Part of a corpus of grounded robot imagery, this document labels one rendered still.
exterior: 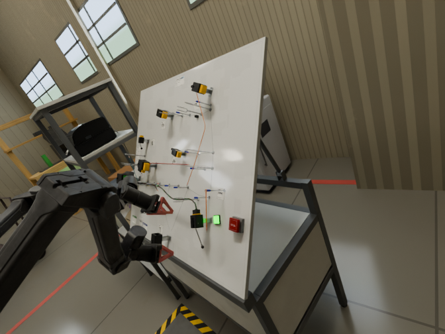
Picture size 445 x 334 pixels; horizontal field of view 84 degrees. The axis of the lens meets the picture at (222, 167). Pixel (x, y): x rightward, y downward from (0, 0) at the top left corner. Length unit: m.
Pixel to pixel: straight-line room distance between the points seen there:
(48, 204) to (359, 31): 2.17
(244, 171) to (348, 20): 1.60
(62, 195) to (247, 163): 0.67
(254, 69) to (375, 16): 1.35
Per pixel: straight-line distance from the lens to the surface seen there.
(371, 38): 2.29
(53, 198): 0.54
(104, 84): 1.99
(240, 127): 1.04
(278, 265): 1.22
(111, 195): 0.57
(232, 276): 1.10
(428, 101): 2.40
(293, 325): 1.47
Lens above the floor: 1.70
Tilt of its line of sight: 23 degrees down
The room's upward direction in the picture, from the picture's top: 25 degrees counter-clockwise
